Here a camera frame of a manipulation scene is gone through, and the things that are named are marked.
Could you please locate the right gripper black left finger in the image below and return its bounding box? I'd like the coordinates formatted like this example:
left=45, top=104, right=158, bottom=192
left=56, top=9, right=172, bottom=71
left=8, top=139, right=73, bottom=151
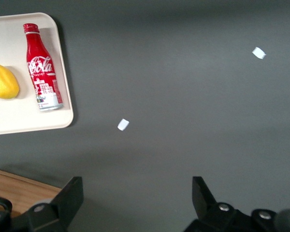
left=27, top=176, right=85, bottom=232

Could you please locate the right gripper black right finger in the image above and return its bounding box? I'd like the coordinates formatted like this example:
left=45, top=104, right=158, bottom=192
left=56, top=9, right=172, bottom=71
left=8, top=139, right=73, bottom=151
left=183, top=176, right=238, bottom=232

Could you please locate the beige plastic tray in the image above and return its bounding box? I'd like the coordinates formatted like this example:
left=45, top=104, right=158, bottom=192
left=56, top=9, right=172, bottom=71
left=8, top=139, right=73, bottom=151
left=0, top=12, right=74, bottom=136

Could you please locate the yellow lemon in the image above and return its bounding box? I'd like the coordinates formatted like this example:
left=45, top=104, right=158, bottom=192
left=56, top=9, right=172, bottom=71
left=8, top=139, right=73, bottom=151
left=0, top=64, right=20, bottom=100

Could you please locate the red coke bottle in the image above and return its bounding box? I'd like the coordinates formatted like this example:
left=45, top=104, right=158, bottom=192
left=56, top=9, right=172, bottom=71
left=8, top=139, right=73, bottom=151
left=22, top=23, right=64, bottom=111

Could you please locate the small white tape piece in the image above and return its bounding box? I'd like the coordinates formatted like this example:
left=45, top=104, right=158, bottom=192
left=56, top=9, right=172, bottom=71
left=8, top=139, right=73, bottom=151
left=251, top=46, right=267, bottom=60
left=116, top=118, right=130, bottom=131

